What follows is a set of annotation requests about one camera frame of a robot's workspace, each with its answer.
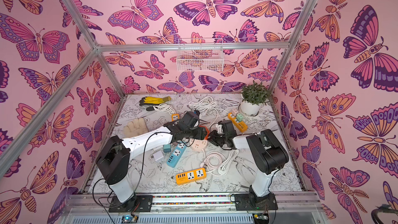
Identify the orange cube socket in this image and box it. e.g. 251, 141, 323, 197
199, 126, 209, 140

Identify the blue power strip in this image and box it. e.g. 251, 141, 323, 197
166, 143, 187, 168

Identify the yellow power strip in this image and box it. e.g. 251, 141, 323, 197
171, 114, 180, 121
176, 168, 207, 185
227, 113, 248, 133

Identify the green charger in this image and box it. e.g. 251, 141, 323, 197
236, 113, 244, 122

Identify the pink charger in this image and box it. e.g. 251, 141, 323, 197
231, 109, 239, 116

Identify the teal usb charger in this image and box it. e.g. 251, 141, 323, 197
163, 144, 172, 153

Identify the white usb charger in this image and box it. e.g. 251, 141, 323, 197
152, 150, 164, 163

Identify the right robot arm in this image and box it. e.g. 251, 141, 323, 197
207, 120, 290, 203

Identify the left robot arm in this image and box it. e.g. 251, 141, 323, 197
96, 110, 207, 204

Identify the round beige power strip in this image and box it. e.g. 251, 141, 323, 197
190, 139, 208, 152

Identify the potted green plant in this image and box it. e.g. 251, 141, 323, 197
239, 81, 271, 116

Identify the beige cotton glove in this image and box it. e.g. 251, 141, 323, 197
123, 118, 148, 138

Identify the yellow black work glove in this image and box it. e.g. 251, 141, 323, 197
140, 96, 171, 106

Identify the white pink cable front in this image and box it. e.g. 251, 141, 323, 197
200, 148, 240, 176

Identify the white cable bundle back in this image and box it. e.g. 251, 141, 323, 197
188, 96, 224, 125

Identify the white cable coil left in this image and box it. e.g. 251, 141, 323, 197
146, 104, 175, 115

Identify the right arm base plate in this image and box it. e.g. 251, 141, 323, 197
231, 193, 278, 211

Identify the white wire basket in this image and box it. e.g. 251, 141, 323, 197
175, 38, 224, 72

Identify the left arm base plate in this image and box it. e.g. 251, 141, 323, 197
108, 195, 153, 213

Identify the aluminium frame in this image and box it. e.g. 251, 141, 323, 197
1, 0, 318, 176

